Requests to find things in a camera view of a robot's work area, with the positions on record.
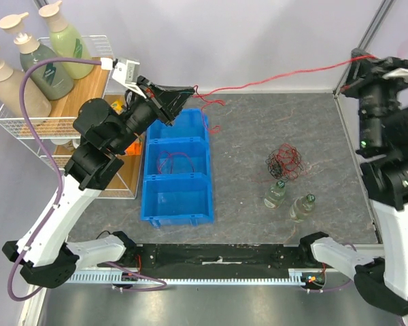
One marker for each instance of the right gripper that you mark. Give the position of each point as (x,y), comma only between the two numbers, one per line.
(367,90)

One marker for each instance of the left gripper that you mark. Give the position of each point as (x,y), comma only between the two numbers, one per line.
(164,100)

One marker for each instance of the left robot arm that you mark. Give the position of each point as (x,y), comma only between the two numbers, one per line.
(43,256)

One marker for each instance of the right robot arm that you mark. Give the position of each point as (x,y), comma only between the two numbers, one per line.
(383,135)

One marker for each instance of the yellow candy bag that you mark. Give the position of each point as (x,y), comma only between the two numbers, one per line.
(118,106)

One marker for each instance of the orange plastic object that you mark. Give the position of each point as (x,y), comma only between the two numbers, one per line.
(135,149)

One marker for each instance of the blue three-compartment bin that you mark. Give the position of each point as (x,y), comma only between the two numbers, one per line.
(177,182)

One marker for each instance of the light green pump bottle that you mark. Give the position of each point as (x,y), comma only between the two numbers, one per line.
(65,39)

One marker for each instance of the right glass bottle green cap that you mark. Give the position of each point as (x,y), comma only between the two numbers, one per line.
(302,208)

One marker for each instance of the glass bottle green cap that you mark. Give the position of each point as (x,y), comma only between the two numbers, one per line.
(302,208)
(275,195)

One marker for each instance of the left glass bottle green cap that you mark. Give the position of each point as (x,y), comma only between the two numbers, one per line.
(275,195)

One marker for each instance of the beige pump bottle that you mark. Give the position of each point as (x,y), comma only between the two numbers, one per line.
(36,103)

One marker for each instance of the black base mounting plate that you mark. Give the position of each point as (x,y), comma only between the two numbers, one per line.
(212,261)

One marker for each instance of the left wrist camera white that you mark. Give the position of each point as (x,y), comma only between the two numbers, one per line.
(125,72)

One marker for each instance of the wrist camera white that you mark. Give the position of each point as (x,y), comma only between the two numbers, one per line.
(125,72)
(403,71)

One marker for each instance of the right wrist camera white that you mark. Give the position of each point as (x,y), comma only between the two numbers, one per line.
(403,71)

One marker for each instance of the aluminium corner post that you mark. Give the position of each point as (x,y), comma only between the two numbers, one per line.
(372,29)

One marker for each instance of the white wire shelf rack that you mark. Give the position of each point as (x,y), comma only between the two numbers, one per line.
(59,126)

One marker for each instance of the white slotted cable duct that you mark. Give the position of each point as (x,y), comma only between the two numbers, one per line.
(109,276)

